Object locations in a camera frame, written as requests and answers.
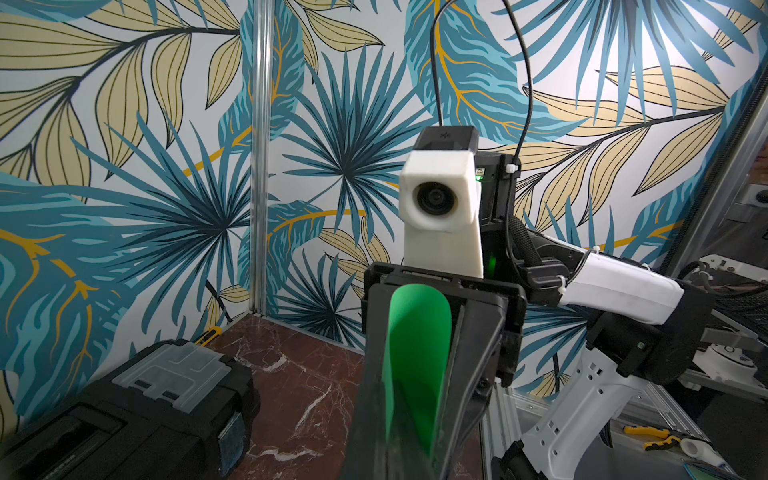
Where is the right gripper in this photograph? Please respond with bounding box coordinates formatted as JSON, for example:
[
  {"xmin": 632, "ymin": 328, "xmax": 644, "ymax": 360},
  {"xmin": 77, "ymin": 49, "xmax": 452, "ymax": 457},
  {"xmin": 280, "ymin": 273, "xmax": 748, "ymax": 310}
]
[{"xmin": 339, "ymin": 262, "xmax": 527, "ymax": 479}]

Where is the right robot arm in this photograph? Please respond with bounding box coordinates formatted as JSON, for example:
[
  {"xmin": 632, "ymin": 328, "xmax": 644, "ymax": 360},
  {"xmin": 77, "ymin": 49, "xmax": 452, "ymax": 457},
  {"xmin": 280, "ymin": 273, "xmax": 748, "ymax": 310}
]
[{"xmin": 341, "ymin": 150, "xmax": 712, "ymax": 479}]

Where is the yellow utility knife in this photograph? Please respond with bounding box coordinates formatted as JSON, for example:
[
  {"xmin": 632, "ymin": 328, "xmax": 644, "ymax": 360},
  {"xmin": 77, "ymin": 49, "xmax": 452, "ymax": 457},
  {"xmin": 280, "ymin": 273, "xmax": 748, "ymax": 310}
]
[{"xmin": 194, "ymin": 326, "xmax": 222, "ymax": 347}]

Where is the black plastic toolbox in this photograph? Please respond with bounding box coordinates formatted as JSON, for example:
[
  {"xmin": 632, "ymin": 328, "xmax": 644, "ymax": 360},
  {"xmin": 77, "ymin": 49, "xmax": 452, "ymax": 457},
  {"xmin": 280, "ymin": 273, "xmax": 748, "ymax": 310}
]
[{"xmin": 1, "ymin": 340, "xmax": 261, "ymax": 479}]

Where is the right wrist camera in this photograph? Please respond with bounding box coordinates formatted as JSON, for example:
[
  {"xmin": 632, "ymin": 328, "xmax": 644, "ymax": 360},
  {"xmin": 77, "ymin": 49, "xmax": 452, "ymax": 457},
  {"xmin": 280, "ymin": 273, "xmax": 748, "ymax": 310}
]
[{"xmin": 399, "ymin": 126, "xmax": 483, "ymax": 278}]

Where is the left aluminium frame post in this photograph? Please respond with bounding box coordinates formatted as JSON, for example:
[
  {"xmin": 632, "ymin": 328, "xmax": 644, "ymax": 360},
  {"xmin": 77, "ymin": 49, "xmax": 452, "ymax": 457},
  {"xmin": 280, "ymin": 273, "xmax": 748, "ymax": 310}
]
[{"xmin": 250, "ymin": 0, "xmax": 274, "ymax": 316}]

